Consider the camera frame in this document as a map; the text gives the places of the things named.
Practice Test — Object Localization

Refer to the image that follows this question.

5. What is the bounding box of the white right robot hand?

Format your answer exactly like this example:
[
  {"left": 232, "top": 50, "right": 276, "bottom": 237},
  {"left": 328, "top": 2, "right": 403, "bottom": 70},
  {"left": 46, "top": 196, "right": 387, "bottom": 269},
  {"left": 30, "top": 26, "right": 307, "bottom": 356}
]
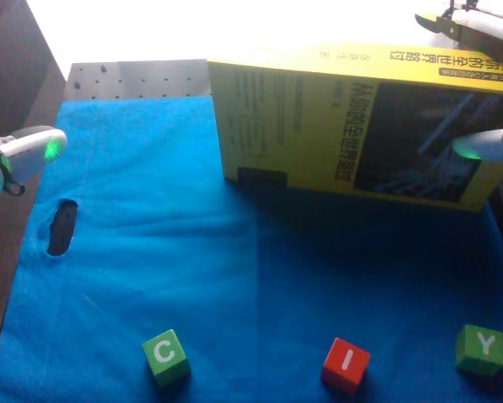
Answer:
[{"left": 414, "top": 6, "right": 503, "bottom": 169}]

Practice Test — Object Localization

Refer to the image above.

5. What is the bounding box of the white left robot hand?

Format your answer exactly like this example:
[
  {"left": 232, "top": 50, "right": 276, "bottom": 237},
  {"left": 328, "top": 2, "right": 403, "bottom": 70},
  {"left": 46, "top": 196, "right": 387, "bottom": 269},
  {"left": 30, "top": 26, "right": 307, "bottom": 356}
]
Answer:
[{"left": 0, "top": 125, "right": 69, "bottom": 207}]

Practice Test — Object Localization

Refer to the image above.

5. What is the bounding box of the dark perforated table mat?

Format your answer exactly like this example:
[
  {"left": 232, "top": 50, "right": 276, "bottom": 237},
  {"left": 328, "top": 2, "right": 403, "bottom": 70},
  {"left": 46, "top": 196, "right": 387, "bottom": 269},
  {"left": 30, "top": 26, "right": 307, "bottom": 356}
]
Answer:
[{"left": 64, "top": 60, "right": 212, "bottom": 101}]

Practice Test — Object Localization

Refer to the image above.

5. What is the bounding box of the green block letter C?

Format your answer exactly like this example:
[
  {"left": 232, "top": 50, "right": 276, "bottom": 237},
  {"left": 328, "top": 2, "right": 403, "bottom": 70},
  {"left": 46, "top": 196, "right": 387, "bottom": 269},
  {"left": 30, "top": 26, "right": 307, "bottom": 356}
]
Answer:
[{"left": 140, "top": 328, "right": 192, "bottom": 388}]

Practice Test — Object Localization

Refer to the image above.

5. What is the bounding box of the yellow book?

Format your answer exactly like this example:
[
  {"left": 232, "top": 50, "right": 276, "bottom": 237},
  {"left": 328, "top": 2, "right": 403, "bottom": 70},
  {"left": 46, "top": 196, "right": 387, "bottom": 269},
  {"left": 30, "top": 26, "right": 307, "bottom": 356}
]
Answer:
[{"left": 207, "top": 40, "right": 503, "bottom": 212}]

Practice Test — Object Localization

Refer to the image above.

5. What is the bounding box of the red block letter I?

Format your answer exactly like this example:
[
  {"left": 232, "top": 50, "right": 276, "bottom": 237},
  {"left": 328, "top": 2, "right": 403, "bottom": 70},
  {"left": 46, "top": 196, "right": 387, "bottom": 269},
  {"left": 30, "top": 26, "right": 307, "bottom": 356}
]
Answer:
[{"left": 320, "top": 337, "right": 372, "bottom": 395}]

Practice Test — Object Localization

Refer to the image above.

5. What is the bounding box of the small black oblong object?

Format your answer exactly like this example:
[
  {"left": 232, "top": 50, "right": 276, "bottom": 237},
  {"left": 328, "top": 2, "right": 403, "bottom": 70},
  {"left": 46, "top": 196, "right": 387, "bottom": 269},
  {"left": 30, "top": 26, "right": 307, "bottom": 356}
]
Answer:
[{"left": 45, "top": 198, "right": 79, "bottom": 258}]

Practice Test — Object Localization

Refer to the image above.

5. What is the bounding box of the blue cloth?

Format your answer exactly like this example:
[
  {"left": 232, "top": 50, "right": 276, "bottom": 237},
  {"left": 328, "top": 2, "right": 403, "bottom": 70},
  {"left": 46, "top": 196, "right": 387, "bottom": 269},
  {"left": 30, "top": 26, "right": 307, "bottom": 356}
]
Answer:
[{"left": 0, "top": 95, "right": 503, "bottom": 403}]

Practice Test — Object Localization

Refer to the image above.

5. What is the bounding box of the green block letter Y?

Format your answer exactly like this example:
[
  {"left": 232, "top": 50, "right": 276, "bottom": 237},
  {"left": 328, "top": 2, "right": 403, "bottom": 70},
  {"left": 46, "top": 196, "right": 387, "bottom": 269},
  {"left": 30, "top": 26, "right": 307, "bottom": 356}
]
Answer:
[{"left": 454, "top": 323, "right": 503, "bottom": 378}]

